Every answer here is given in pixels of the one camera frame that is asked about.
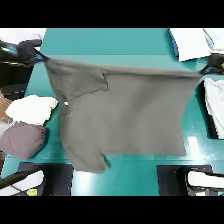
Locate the mauve garment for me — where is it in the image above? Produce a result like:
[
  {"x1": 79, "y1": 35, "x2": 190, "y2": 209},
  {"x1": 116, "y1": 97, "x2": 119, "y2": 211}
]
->
[{"x1": 0, "y1": 121, "x2": 48, "y2": 161}]

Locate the grey T-shirt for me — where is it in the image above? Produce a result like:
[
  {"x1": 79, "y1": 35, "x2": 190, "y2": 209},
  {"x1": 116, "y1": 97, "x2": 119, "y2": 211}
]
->
[{"x1": 43, "y1": 57, "x2": 204, "y2": 175}]

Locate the white garment with blue edge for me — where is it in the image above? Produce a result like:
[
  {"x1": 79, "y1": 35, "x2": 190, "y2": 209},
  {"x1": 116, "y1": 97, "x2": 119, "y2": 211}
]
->
[{"x1": 168, "y1": 28, "x2": 213, "y2": 63}]

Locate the cream garment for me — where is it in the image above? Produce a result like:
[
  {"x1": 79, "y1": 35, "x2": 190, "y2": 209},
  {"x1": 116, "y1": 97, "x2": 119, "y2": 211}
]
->
[{"x1": 4, "y1": 94, "x2": 60, "y2": 127}]

